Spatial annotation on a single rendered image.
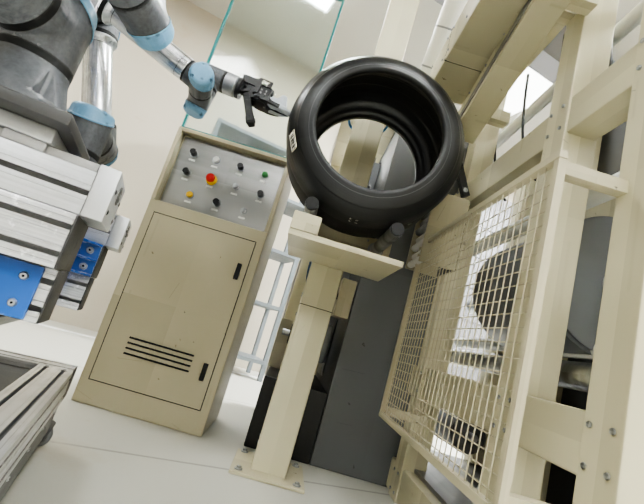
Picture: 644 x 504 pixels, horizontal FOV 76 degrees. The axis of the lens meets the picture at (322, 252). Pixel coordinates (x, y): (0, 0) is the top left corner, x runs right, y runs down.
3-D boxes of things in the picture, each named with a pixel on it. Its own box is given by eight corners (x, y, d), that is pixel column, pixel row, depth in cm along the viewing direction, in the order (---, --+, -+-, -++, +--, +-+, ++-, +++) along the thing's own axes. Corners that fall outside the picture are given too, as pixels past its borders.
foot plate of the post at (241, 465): (237, 450, 166) (239, 444, 166) (301, 469, 166) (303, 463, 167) (227, 472, 139) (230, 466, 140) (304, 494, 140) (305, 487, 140)
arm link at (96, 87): (66, 155, 120) (71, -19, 125) (78, 170, 134) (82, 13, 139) (112, 158, 123) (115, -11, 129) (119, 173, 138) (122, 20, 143)
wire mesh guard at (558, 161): (378, 415, 156) (420, 243, 171) (382, 416, 156) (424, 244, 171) (494, 522, 68) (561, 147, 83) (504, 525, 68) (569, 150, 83)
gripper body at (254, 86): (275, 83, 141) (243, 69, 141) (265, 104, 139) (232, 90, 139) (276, 95, 148) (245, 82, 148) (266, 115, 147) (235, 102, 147)
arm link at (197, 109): (181, 97, 132) (196, 70, 135) (180, 112, 143) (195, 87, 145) (204, 110, 134) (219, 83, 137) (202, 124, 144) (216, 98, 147)
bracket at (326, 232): (289, 238, 164) (296, 216, 166) (384, 267, 165) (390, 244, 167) (289, 236, 161) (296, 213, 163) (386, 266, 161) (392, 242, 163)
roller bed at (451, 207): (404, 268, 178) (420, 205, 184) (437, 278, 179) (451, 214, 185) (418, 260, 159) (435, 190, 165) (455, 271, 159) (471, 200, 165)
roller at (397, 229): (371, 243, 164) (382, 247, 164) (367, 254, 163) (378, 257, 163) (393, 220, 130) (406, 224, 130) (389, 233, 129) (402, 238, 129)
